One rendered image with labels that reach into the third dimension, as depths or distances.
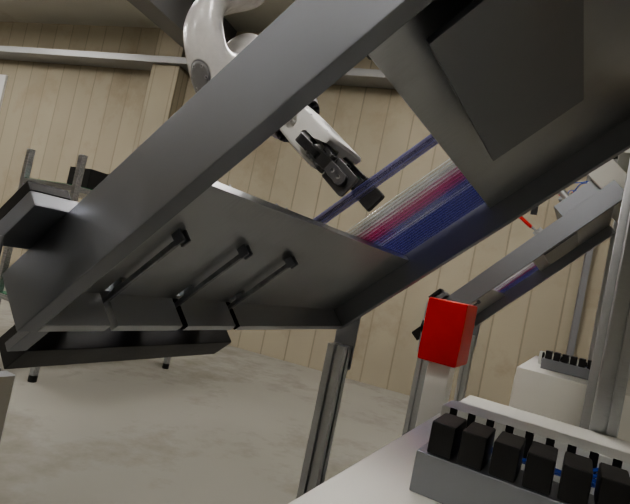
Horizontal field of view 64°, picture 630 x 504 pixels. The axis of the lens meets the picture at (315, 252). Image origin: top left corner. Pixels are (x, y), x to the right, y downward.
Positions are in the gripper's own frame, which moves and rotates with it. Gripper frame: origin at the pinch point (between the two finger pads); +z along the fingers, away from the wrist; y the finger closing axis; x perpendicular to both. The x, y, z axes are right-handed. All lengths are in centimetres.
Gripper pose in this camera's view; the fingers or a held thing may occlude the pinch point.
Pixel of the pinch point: (359, 192)
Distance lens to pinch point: 67.8
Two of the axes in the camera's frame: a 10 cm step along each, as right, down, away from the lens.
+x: -6.9, 6.8, 2.7
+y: 4.7, 1.3, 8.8
